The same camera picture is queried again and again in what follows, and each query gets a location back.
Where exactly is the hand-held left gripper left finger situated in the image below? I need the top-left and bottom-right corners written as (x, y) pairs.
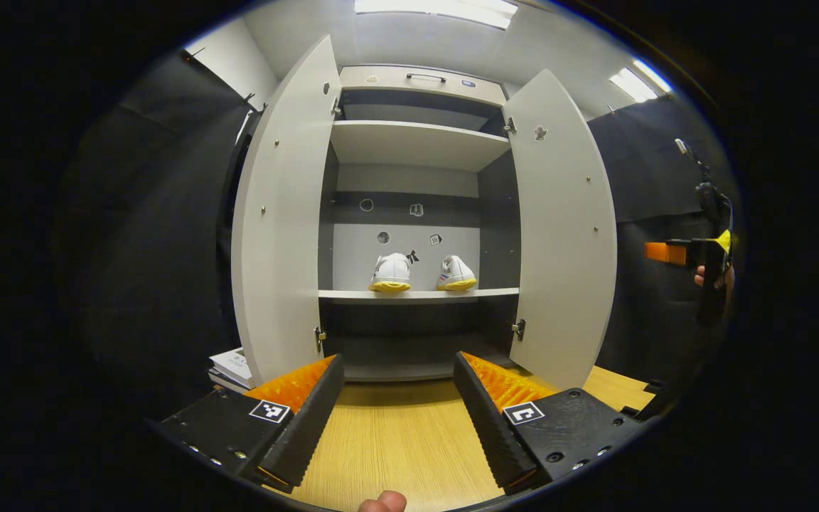
top-left (146, 354), bottom-right (346, 495)

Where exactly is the black backdrop cloth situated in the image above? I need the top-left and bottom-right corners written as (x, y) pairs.
top-left (50, 46), bottom-right (744, 420)

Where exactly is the small ceiling light panel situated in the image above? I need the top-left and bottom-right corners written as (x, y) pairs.
top-left (633, 59), bottom-right (673, 93)
top-left (609, 68), bottom-right (659, 104)

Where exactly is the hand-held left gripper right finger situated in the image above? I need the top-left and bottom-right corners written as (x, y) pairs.
top-left (452, 351), bottom-right (655, 495)

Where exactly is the white shoe with yellow sole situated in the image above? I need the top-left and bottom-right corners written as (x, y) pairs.
top-left (437, 255), bottom-right (478, 292)
top-left (369, 252), bottom-right (412, 294)

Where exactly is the stack of books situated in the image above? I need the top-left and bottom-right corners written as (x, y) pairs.
top-left (208, 347), bottom-right (257, 393)

